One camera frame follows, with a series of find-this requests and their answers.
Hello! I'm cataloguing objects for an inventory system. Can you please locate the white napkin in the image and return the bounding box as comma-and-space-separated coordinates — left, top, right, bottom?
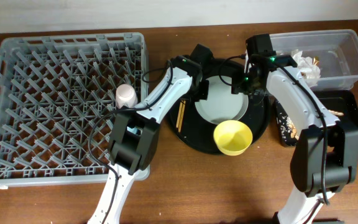
291, 49, 321, 88

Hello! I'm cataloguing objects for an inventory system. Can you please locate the blue cup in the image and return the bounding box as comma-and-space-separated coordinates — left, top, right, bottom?
126, 126, 142, 136

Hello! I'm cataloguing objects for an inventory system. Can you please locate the pink cup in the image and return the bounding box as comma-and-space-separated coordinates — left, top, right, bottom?
116, 84, 138, 109

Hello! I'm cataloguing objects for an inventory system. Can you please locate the grey dishwasher rack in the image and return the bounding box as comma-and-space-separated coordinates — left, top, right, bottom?
0, 32, 149, 189

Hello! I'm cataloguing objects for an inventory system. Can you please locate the pale grey plate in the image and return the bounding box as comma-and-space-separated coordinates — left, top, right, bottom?
195, 76, 249, 124

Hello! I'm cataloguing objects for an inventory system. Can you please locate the clear plastic bin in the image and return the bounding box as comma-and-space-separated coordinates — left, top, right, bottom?
270, 29, 358, 91

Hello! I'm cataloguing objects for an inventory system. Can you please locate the wooden chopstick right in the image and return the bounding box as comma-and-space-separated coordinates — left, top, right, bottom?
178, 100, 186, 133

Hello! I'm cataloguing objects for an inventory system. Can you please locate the gold snack wrapper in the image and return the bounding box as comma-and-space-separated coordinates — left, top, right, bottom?
313, 57, 320, 66

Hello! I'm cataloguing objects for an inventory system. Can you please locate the round black tray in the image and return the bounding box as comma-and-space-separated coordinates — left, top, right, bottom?
167, 59, 270, 154

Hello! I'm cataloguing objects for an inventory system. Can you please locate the wooden chopstick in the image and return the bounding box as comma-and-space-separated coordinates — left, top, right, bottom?
176, 100, 185, 132
178, 100, 186, 133

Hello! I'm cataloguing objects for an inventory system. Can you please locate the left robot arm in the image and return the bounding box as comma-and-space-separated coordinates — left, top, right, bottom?
89, 44, 213, 223

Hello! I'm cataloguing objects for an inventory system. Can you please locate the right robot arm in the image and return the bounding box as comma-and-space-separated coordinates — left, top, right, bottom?
232, 34, 358, 223

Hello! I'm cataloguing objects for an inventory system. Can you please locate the wooden chopstick left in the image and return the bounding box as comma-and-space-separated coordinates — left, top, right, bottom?
176, 100, 185, 132

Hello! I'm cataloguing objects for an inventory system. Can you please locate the yellow bowl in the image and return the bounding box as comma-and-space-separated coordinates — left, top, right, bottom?
213, 120, 253, 156

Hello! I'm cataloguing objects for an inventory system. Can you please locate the food scraps pile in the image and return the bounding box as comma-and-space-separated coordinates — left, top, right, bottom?
283, 110, 344, 140

